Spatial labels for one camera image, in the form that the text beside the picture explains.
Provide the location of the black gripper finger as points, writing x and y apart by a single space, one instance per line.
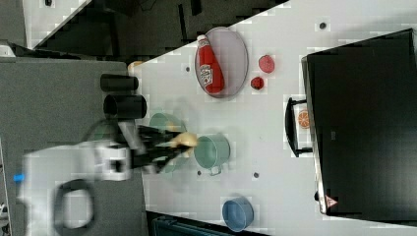
156 135
158 157

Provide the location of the green mug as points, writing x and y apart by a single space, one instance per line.
212 152

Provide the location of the dark red toy strawberry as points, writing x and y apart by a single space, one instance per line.
257 83

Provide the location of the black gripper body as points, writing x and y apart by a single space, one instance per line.
115 146

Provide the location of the red ketchup bottle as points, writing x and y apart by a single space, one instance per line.
210 72

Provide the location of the blue cup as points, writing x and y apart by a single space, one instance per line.
237 214

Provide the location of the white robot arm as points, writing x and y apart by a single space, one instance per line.
57 188

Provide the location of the light red toy strawberry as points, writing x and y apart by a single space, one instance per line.
266 64

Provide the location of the peeled yellow toy banana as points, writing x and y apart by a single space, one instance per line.
185 143

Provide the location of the black cylinder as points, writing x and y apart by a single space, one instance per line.
109 82

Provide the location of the black toaster oven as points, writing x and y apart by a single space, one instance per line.
361 102

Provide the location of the orange slice toy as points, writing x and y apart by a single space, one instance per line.
303 119

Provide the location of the grey round plate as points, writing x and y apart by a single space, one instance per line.
232 56

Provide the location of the black round pot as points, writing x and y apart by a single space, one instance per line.
125 106

